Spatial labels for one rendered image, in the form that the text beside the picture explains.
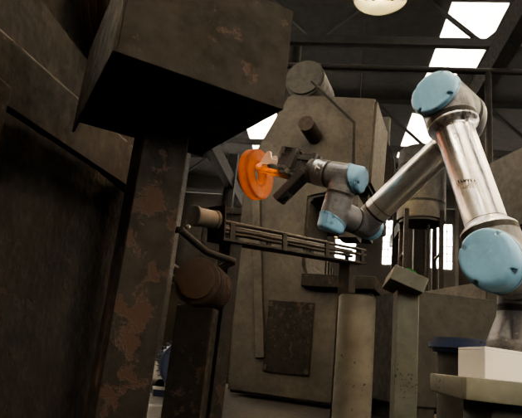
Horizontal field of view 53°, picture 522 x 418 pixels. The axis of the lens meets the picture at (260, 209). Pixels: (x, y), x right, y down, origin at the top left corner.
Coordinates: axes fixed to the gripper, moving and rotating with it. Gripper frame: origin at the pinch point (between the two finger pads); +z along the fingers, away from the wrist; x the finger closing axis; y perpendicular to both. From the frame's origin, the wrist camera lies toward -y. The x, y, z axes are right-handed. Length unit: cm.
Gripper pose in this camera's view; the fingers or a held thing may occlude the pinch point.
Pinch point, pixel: (257, 167)
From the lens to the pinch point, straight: 159.3
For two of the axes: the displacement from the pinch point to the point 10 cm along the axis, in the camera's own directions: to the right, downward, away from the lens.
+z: -7.8, -1.9, 5.9
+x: -5.3, -2.9, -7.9
